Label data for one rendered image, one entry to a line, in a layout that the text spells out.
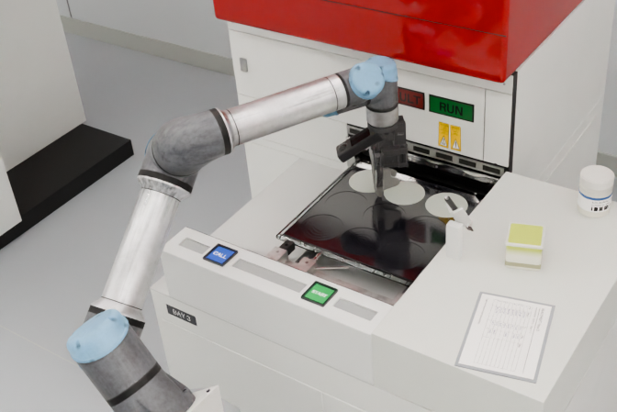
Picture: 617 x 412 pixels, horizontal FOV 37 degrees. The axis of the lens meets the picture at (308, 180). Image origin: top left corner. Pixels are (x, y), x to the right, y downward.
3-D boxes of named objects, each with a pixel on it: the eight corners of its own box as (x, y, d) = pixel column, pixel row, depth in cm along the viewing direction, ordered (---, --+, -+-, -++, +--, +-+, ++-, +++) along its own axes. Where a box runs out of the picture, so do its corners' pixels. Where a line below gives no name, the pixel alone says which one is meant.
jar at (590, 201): (583, 196, 207) (587, 161, 202) (614, 205, 204) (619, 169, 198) (571, 213, 203) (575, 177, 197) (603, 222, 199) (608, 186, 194)
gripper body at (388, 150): (408, 170, 217) (407, 126, 210) (372, 174, 216) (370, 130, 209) (401, 152, 223) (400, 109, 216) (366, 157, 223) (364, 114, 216)
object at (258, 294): (194, 272, 219) (185, 226, 211) (396, 355, 191) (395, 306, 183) (168, 295, 213) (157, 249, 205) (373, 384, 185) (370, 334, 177)
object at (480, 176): (350, 163, 247) (348, 133, 242) (502, 209, 225) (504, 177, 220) (346, 166, 246) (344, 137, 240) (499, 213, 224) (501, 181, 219)
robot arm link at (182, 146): (151, 119, 173) (376, 45, 188) (144, 129, 184) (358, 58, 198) (172, 177, 173) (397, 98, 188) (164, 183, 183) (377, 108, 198)
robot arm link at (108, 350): (106, 405, 164) (61, 344, 163) (101, 396, 177) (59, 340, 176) (162, 362, 168) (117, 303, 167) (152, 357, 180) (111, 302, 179)
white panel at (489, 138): (248, 136, 268) (231, 8, 245) (510, 215, 227) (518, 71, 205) (241, 140, 266) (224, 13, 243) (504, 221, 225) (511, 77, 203)
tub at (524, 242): (507, 246, 195) (509, 220, 191) (544, 250, 193) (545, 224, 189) (503, 269, 189) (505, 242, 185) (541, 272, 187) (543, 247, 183)
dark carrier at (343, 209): (360, 163, 238) (360, 161, 238) (482, 200, 221) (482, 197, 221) (284, 236, 216) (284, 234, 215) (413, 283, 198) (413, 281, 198)
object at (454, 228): (455, 240, 198) (456, 190, 190) (472, 246, 196) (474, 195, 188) (443, 256, 194) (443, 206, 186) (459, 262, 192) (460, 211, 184)
